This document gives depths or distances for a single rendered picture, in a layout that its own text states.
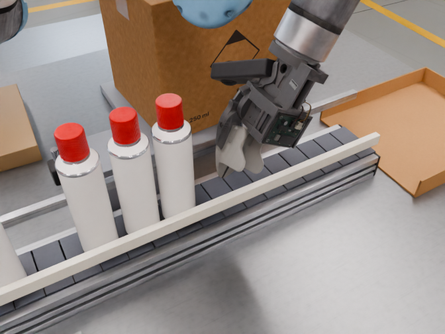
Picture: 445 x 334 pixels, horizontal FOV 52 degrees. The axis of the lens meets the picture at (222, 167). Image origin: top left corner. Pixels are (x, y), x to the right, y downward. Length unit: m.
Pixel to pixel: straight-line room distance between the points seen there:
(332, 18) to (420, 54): 2.60
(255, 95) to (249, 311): 0.29
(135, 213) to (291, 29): 0.31
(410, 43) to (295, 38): 2.73
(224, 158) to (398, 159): 0.38
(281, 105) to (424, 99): 0.56
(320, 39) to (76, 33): 0.89
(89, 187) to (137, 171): 0.06
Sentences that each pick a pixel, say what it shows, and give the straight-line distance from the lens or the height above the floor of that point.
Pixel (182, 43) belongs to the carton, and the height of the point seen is 1.04.
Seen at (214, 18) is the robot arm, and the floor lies 1.21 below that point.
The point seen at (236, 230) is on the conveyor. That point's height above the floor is 0.85.
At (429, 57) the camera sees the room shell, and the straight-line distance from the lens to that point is 3.16.
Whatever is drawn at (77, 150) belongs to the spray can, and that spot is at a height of 1.07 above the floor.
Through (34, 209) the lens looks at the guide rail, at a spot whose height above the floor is 0.96.
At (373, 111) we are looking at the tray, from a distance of 1.03.
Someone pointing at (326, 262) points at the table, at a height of 0.83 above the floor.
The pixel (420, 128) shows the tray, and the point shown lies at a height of 0.83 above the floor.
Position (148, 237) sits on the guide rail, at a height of 0.91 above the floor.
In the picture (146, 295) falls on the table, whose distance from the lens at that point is 0.68.
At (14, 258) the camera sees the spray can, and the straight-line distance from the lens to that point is 0.63.
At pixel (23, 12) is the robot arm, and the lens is 1.00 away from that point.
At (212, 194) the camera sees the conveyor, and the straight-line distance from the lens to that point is 0.72.
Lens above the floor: 1.40
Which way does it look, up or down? 42 degrees down
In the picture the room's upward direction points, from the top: straight up
